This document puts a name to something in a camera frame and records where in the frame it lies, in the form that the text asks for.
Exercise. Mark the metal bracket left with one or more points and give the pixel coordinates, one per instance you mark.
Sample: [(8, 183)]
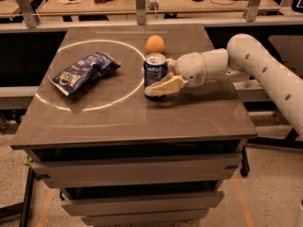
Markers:
[(31, 19)]

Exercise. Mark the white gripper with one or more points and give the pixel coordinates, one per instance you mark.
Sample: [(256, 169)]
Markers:
[(190, 68)]

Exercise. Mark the grey drawer cabinet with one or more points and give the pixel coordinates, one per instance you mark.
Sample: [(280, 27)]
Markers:
[(119, 157)]

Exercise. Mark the blue chips bag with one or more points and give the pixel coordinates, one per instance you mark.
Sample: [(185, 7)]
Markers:
[(86, 70)]

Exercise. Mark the metal bracket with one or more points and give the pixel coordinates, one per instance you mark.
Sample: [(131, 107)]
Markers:
[(31, 19), (140, 12), (251, 12)]

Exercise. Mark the orange fruit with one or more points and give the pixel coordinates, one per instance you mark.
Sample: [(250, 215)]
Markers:
[(155, 44)]

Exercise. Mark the metal bracket middle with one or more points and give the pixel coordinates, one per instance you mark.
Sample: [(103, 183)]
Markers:
[(140, 12)]

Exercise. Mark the metal bracket right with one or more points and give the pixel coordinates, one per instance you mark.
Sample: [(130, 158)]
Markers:
[(251, 12)]

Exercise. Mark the white power strip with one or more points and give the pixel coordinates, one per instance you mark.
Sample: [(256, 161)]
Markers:
[(152, 4)]

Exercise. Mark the blue pepsi can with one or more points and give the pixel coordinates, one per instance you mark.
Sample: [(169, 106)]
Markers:
[(155, 68)]

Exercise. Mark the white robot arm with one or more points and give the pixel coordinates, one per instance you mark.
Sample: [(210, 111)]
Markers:
[(244, 55)]

